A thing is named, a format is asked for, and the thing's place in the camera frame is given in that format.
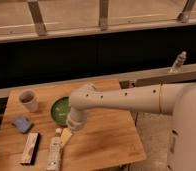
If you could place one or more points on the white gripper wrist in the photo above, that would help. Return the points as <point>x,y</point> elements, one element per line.
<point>74,123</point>

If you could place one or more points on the clear plastic bottle white cap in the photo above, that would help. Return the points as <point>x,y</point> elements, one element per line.
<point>54,156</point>

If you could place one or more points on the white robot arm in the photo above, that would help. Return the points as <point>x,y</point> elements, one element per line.
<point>177,99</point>

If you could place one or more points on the green ceramic bowl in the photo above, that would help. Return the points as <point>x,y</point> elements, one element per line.
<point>60,110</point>

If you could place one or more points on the small bottle on ledge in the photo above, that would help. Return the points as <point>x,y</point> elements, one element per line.
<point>181,58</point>

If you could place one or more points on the blue sponge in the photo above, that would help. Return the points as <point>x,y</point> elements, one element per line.
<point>22,124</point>

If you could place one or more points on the white paper cup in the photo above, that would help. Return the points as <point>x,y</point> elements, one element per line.
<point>28,100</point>

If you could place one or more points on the left metal bracket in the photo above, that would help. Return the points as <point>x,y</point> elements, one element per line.
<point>37,17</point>

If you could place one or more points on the metal bracket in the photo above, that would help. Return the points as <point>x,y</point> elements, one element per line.
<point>103,14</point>
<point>37,17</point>
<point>184,15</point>

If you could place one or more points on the middle metal bracket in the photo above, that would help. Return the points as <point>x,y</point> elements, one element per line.
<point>103,14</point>

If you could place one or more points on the right metal bracket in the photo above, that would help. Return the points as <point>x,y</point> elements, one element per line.
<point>184,15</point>

